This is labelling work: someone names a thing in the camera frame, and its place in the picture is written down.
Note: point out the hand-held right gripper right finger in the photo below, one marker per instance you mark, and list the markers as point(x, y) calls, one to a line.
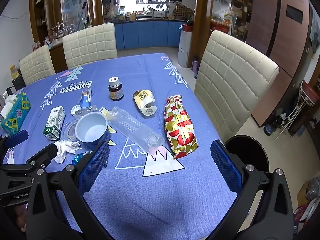
point(225, 167)

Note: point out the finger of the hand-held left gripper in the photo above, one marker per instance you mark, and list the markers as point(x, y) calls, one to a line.
point(16, 137)
point(43, 153)

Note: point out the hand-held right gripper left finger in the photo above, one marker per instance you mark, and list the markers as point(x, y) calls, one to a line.
point(96, 162)

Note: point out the black trash bin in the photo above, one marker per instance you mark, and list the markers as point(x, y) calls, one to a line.
point(246, 150)

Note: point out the green white milk carton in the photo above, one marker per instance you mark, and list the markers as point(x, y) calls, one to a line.
point(53, 122)

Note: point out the white and blue bowl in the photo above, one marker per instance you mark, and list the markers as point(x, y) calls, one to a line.
point(90, 130)

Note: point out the blue white torn packet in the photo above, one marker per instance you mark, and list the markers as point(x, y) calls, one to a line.
point(85, 98)

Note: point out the yellow snack wrapper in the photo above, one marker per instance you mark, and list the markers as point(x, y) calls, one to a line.
point(143, 100)

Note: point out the person's left hand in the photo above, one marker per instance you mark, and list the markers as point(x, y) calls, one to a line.
point(22, 217)

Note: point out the blue foil wrapper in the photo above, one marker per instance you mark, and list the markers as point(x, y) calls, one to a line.
point(78, 158)

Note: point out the crumpled white tissue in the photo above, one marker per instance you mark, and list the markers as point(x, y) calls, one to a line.
point(63, 148)

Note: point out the beaded tissue box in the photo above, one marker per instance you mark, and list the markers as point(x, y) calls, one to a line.
point(16, 112)

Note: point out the clear tape roll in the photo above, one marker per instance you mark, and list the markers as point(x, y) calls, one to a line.
point(68, 130)

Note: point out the clear plastic package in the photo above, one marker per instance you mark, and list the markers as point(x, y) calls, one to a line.
point(135, 127)

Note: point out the black box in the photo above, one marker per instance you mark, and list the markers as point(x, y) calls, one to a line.
point(19, 83)

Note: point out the red gold patterned bag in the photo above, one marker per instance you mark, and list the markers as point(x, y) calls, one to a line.
point(180, 127)

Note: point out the blue printed tablecloth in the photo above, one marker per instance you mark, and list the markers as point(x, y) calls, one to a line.
point(150, 192)

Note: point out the dark blue water jug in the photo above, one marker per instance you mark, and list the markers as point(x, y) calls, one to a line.
point(272, 125)

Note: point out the yellow snack jar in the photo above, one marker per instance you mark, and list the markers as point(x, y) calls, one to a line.
point(14, 72)

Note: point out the brown medicine bottle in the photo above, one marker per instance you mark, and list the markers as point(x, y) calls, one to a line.
point(115, 91)

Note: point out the cardboard box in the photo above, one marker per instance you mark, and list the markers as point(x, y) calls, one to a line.
point(303, 192)

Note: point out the large cream quilted chair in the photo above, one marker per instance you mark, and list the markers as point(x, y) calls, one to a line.
point(232, 85)

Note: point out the white metal rack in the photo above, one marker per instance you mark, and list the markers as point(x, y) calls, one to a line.
point(292, 110)

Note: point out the colourful printed box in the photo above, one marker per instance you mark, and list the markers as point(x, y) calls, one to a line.
point(303, 212)

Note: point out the grey plastic bag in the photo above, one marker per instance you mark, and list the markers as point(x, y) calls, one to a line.
point(313, 191)

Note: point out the purple bottle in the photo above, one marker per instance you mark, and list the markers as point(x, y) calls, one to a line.
point(195, 66)

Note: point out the red basin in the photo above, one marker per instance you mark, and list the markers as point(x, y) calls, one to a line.
point(310, 92)

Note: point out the hanging wine glasses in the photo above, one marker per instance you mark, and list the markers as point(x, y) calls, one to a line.
point(62, 30)

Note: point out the wooden display cabinet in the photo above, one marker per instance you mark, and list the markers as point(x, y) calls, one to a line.
point(45, 12)

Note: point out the brown refrigerator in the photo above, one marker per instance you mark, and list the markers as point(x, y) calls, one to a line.
point(282, 42)

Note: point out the blue kitchen cabinets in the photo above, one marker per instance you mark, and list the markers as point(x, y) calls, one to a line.
point(145, 33)

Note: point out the red basket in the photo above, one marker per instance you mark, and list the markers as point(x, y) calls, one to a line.
point(187, 27)

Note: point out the wooden shelf with goods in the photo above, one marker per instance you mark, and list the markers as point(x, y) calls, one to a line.
point(225, 10)

